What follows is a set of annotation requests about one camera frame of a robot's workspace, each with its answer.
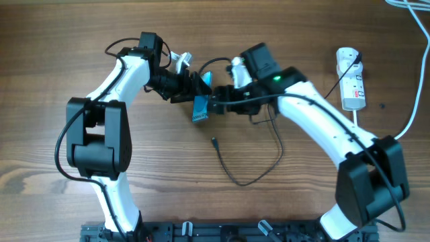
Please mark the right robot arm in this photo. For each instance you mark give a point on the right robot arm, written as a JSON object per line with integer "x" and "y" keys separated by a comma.
{"x": 371, "y": 172}

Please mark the white charger plug adapter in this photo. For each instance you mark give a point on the white charger plug adapter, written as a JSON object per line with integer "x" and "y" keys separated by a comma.
{"x": 349, "y": 62}

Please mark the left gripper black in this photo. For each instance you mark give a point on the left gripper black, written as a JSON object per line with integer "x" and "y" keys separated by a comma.
{"x": 188, "y": 92}

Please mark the blue Galaxy smartphone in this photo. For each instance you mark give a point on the blue Galaxy smartphone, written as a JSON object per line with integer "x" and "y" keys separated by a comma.
{"x": 200, "y": 103}

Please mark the white power strip socket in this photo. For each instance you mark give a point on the white power strip socket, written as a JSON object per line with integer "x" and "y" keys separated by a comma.
{"x": 352, "y": 93}

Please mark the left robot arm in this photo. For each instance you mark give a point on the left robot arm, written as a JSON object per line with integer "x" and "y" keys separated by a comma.
{"x": 97, "y": 131}

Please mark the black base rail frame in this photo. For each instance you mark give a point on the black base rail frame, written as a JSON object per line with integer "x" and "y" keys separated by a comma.
{"x": 292, "y": 230}

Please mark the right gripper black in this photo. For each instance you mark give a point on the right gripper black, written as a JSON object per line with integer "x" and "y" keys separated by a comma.
{"x": 223, "y": 108}

